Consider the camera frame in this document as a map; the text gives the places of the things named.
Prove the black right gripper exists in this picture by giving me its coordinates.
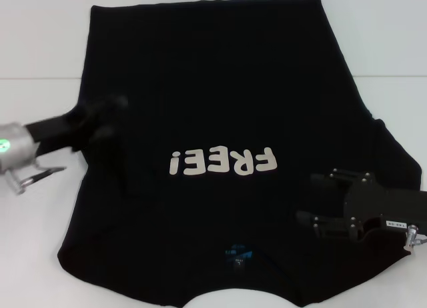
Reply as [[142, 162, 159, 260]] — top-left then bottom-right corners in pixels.
[[296, 167, 427, 243]]

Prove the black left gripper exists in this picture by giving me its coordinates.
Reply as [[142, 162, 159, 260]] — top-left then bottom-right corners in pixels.
[[25, 94, 129, 153]]

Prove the black shirt with FREE print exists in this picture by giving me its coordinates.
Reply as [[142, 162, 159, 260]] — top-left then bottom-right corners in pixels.
[[56, 0, 424, 308]]

